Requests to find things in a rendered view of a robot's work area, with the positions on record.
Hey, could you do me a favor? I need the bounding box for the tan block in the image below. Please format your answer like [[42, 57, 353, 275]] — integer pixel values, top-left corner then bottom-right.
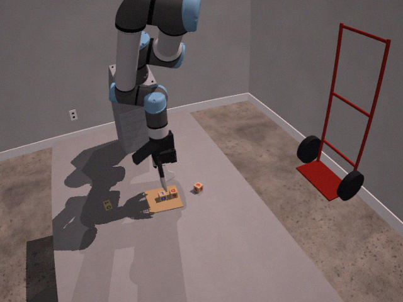
[[169, 188, 178, 199], [193, 182, 203, 193], [158, 191, 167, 201], [103, 200, 112, 210]]

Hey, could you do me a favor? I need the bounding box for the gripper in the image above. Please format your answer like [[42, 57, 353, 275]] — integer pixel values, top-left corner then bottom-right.
[[149, 130, 177, 192]]

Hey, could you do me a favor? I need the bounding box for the tan flat mat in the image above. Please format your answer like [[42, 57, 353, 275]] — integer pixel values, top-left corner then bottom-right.
[[145, 185, 183, 214]]

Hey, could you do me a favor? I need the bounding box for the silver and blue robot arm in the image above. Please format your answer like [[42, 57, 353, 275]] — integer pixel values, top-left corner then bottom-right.
[[109, 0, 201, 140]]

